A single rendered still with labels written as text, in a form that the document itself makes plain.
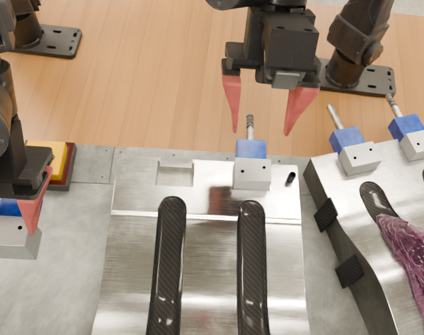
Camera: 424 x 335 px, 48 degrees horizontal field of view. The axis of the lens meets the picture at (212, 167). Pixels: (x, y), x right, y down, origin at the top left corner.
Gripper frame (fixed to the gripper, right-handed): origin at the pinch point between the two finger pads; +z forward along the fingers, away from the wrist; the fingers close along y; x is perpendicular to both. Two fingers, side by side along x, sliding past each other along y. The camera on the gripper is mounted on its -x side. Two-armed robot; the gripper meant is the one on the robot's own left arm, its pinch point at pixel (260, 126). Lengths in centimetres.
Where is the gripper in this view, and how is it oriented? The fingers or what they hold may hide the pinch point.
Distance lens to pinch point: 58.1
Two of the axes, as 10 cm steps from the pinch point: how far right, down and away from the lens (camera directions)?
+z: -0.8, 8.7, 4.9
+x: -0.1, -5.0, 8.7
